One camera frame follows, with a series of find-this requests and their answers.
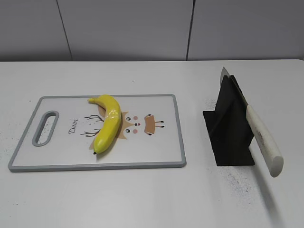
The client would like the yellow plastic banana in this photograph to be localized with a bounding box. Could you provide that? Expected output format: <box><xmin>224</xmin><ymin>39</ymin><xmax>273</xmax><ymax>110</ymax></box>
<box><xmin>88</xmin><ymin>95</ymin><xmax>121</xmax><ymax>154</ymax></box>

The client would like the white handled cleaver knife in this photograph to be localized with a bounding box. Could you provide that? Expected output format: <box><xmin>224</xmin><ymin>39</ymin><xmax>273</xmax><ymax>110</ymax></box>
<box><xmin>220</xmin><ymin>67</ymin><xmax>284</xmax><ymax>178</ymax></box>

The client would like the black knife stand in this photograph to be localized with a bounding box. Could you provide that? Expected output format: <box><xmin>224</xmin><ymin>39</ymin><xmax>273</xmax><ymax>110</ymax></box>
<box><xmin>203</xmin><ymin>75</ymin><xmax>255</xmax><ymax>166</ymax></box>

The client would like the white deer cutting board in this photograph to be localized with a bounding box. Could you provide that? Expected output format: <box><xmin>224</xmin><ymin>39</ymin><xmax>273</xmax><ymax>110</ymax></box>
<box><xmin>8</xmin><ymin>94</ymin><xmax>186</xmax><ymax>172</ymax></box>

